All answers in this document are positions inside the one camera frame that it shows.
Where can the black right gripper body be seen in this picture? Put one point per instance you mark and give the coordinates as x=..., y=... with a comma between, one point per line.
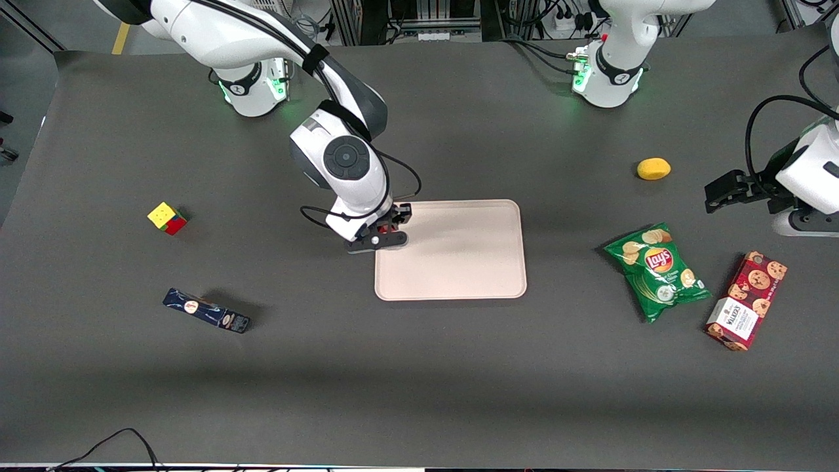
x=397, y=214

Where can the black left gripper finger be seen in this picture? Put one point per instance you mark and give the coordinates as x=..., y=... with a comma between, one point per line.
x=724, y=195
x=739, y=178

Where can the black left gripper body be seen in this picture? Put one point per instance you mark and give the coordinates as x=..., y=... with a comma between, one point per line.
x=754, y=187

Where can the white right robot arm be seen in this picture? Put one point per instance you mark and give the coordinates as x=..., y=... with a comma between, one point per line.
x=347, y=164

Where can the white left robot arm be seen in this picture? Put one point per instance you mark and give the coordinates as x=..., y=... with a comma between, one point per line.
x=616, y=72

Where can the beige plastic tray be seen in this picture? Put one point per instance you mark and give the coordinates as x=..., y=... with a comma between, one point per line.
x=459, y=262

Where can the yellow lemon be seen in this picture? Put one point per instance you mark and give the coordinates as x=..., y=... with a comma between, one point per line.
x=653, y=169

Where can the green Lay's chips bag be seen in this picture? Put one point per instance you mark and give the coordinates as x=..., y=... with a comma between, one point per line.
x=657, y=272

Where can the red Walkers cookie box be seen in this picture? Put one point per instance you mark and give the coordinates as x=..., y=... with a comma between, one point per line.
x=747, y=301

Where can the small white power strip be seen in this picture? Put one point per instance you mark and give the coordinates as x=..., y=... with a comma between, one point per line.
x=434, y=35

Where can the dark blue carton box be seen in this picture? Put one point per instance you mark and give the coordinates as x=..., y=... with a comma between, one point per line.
x=206, y=311

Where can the black equipment rack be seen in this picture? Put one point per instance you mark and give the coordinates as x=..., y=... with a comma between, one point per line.
x=347, y=19

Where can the colourful puzzle cube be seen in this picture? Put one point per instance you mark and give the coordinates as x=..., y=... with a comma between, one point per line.
x=167, y=218

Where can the white power strip with plugs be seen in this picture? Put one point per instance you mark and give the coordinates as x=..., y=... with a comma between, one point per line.
x=570, y=23

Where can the white perforated panel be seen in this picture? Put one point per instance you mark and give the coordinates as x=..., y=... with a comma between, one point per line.
x=282, y=8

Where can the yellow floor tape strip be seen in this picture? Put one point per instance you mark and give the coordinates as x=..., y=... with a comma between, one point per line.
x=121, y=40

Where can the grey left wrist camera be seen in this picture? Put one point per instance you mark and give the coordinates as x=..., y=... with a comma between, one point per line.
x=806, y=224

